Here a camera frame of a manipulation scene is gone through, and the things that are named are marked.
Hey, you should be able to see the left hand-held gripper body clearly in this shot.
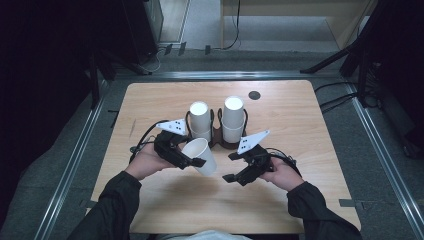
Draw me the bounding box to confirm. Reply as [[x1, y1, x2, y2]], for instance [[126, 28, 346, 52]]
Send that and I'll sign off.
[[153, 118, 188, 170]]

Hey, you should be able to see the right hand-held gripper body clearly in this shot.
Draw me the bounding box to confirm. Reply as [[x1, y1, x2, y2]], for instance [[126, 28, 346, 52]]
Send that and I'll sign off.
[[236, 129, 274, 183]]

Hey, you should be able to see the white paper cup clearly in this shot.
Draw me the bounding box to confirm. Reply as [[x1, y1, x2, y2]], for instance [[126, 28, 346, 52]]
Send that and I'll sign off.
[[221, 123, 246, 145], [190, 128, 213, 143], [188, 101, 212, 134], [180, 137, 218, 177], [222, 95, 246, 130]]

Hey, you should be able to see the black wire cup holder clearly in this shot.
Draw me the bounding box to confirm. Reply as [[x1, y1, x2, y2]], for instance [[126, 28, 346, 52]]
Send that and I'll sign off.
[[184, 107, 249, 150]]

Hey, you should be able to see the person's left hand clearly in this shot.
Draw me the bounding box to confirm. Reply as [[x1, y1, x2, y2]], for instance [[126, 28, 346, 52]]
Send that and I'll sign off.
[[124, 142, 175, 182]]

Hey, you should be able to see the person's right hand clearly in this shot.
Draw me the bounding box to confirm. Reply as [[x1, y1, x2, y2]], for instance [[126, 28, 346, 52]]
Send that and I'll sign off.
[[259, 156, 305, 192]]

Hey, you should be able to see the person's light grey clothing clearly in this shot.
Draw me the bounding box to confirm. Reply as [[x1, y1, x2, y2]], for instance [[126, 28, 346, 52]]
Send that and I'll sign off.
[[155, 229, 253, 240]]

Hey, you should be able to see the black metal stand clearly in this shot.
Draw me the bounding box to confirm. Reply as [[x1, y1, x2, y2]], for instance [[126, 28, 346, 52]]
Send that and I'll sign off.
[[87, 49, 153, 110]]

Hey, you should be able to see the black cabinet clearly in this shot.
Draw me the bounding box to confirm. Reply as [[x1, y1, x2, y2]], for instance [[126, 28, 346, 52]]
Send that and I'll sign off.
[[121, 0, 165, 65]]

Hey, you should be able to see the black tripod stand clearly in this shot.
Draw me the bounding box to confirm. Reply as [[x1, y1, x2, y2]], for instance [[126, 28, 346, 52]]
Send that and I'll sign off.
[[299, 0, 401, 109]]

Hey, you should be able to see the light wooden cabinet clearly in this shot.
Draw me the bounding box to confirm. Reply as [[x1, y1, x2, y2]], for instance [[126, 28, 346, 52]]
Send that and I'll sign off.
[[219, 0, 380, 52]]

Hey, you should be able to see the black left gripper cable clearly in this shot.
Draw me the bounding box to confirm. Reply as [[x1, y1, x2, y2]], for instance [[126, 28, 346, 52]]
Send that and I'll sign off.
[[128, 119, 170, 164]]

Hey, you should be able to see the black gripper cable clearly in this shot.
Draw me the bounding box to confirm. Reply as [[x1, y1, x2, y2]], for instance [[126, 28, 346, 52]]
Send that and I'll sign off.
[[128, 119, 170, 164], [266, 147, 303, 178]]

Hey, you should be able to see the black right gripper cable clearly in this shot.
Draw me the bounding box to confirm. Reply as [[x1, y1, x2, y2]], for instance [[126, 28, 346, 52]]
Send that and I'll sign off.
[[266, 147, 303, 178]]

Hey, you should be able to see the white floor cable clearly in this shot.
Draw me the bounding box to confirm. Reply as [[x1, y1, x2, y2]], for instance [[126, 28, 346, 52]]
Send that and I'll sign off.
[[141, 46, 168, 75]]

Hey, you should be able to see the metal floor rail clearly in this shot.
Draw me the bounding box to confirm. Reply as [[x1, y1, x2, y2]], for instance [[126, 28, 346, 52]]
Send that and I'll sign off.
[[33, 79, 112, 240], [114, 69, 344, 81], [344, 81, 424, 240]]

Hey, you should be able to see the black floor cable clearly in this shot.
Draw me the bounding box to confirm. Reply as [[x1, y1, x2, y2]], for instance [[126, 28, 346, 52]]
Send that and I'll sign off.
[[319, 92, 360, 114], [314, 81, 358, 95]]

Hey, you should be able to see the black hanging cable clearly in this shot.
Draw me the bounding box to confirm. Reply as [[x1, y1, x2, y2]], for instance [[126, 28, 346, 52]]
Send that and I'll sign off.
[[222, 0, 242, 51]]

